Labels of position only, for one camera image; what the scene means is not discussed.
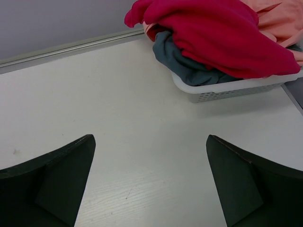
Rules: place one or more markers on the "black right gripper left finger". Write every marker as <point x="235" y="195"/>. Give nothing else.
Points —
<point x="47" y="191"/>

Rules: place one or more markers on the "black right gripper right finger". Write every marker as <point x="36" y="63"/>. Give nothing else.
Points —
<point x="254" y="191"/>

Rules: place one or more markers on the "crimson red t shirt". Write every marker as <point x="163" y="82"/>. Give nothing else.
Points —
<point x="222" y="34"/>

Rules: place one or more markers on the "white plastic laundry basket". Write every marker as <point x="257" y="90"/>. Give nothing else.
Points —
<point x="232" y="89"/>

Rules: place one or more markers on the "teal blue t shirt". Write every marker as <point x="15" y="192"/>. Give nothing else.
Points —
<point x="191" y="72"/>

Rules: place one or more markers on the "salmon pink t shirt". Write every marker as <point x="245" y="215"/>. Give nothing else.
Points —
<point x="279" y="20"/>

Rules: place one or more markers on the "aluminium table edge rail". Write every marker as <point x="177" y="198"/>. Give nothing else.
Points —
<point x="64" y="48"/>

